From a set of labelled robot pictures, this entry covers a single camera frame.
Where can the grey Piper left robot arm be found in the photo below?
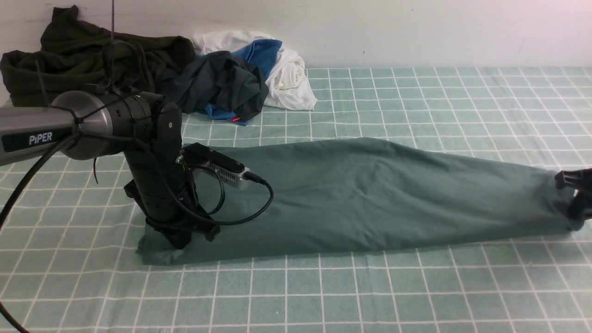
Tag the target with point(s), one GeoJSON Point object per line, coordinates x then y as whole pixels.
{"type": "Point", "coordinates": [144, 126]}

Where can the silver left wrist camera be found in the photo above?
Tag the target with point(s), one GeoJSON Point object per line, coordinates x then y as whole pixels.
{"type": "Point", "coordinates": [230, 172]}

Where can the dark grey crumpled garment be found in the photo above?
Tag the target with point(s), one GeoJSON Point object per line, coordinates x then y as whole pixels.
{"type": "Point", "coordinates": [219, 84]}

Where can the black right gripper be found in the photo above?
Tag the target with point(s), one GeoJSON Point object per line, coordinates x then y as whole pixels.
{"type": "Point", "coordinates": [581, 181]}

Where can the green long-sleeve shirt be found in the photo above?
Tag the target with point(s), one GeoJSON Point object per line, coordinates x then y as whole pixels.
{"type": "Point", "coordinates": [370, 195]}

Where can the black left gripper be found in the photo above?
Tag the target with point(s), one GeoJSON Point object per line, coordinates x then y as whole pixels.
{"type": "Point", "coordinates": [166, 217]}

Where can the green checkered table cloth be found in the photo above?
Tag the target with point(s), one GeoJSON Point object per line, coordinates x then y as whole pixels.
{"type": "Point", "coordinates": [68, 251]}

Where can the dark olive crumpled garment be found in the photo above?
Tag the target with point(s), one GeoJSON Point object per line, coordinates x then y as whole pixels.
{"type": "Point", "coordinates": [76, 53]}

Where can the white crumpled garment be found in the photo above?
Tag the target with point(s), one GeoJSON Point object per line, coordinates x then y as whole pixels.
{"type": "Point", "coordinates": [288, 83]}

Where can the blue crumpled garment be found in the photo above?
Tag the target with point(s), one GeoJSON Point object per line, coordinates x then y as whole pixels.
{"type": "Point", "coordinates": [259, 58]}

